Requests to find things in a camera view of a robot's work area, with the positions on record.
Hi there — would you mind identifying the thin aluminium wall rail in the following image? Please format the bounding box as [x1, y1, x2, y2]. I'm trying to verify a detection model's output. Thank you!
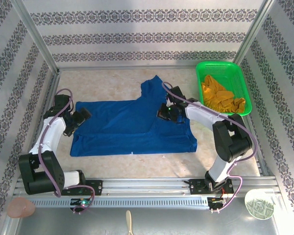
[56, 64, 199, 72]

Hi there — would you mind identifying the slotted grey cable duct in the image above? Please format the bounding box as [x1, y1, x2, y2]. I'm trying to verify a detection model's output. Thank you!
[29, 197, 211, 209]

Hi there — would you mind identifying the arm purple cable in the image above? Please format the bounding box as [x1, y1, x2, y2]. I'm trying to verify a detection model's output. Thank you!
[38, 88, 96, 216]
[161, 81, 258, 213]

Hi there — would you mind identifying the green plastic basket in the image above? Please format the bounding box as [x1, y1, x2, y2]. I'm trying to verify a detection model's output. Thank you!
[195, 60, 253, 118]

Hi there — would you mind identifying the yellow crumpled cloth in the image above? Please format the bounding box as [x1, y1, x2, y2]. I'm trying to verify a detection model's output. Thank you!
[201, 74, 247, 115]

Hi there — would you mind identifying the blue t-shirt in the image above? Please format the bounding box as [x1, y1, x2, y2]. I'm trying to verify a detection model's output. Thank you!
[70, 75, 198, 157]

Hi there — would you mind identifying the wooden stick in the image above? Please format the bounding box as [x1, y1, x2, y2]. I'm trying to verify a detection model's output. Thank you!
[125, 210, 134, 235]

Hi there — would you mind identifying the small controller board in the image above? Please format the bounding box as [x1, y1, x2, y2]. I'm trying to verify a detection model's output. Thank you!
[207, 196, 227, 210]
[70, 198, 93, 208]

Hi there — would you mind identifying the wide aluminium base rail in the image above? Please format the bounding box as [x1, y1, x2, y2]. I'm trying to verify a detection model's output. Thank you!
[13, 177, 282, 196]

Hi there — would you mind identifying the pink translucent cup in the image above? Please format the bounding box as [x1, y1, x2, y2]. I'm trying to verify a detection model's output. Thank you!
[6, 197, 36, 218]

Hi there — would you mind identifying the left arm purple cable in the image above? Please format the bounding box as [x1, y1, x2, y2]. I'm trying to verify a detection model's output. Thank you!
[38, 88, 96, 216]

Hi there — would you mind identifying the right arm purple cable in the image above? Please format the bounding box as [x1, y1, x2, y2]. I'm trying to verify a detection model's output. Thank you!
[161, 81, 258, 213]

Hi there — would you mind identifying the green patterned bowl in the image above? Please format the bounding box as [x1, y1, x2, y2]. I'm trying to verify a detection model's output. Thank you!
[244, 188, 275, 220]

